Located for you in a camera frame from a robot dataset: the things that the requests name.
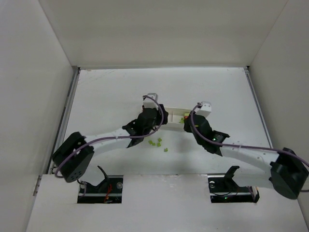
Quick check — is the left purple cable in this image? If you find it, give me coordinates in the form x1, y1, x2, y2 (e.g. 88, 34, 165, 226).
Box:
55, 95, 167, 178

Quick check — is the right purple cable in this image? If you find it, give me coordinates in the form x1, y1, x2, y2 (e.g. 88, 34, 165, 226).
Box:
190, 102, 309, 170

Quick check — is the purple cable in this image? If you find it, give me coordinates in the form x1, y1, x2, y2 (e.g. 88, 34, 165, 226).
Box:
190, 102, 309, 170
55, 95, 167, 178

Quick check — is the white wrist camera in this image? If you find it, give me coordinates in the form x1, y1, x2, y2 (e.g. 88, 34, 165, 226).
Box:
142, 93, 158, 109
196, 101, 212, 118

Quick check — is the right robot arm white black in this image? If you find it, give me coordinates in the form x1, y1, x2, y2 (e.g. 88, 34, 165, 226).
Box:
184, 114, 309, 200

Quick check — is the white three-compartment tray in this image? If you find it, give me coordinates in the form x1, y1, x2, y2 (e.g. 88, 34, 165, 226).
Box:
160, 107, 191, 132

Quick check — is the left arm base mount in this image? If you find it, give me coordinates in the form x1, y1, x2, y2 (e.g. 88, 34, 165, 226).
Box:
77, 165, 124, 204

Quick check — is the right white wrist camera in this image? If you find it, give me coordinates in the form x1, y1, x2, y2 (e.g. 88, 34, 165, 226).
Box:
196, 101, 212, 118

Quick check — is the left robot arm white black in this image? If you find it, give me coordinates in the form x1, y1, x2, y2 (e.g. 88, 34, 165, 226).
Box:
52, 104, 169, 183

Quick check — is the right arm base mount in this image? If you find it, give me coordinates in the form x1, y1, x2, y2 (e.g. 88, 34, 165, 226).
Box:
208, 166, 260, 203

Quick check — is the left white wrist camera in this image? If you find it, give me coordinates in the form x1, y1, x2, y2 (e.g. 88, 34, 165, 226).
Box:
142, 93, 158, 109

